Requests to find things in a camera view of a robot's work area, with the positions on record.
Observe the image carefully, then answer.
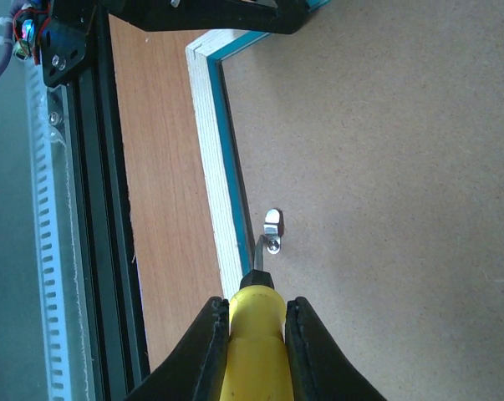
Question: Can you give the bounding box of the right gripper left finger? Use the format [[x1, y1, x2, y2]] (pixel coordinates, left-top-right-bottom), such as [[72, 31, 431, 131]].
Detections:
[[126, 297, 229, 400]]

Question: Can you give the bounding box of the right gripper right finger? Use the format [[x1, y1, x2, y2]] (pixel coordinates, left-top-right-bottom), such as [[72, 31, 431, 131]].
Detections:
[[285, 297, 384, 400]]

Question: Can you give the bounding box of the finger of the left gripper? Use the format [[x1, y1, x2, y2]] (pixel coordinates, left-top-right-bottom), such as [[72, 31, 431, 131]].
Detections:
[[100, 0, 311, 34]]

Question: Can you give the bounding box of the yellow handled screwdriver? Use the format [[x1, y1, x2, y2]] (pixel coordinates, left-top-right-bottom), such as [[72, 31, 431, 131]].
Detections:
[[220, 235, 294, 400]]

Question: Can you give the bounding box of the blue picture frame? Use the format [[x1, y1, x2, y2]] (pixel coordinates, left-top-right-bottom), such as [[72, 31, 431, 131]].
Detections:
[[186, 29, 269, 299]]

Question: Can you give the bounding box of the small lit circuit board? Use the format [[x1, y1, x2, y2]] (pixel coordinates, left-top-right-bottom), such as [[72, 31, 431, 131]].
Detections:
[[13, 3, 50, 65]]

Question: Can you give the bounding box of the blue slotted cable duct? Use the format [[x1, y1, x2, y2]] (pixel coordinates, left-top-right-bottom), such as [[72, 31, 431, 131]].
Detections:
[[24, 63, 73, 400]]

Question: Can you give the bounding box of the metal frame retaining clip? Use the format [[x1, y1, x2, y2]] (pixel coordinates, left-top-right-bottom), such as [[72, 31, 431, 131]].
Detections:
[[263, 208, 284, 255]]

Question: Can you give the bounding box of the brown frame backing board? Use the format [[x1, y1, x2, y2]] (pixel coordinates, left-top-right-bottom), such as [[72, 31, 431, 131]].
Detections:
[[222, 1, 504, 400]]

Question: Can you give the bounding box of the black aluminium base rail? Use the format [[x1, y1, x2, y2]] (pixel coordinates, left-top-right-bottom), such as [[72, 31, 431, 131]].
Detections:
[[43, 1, 150, 400]]

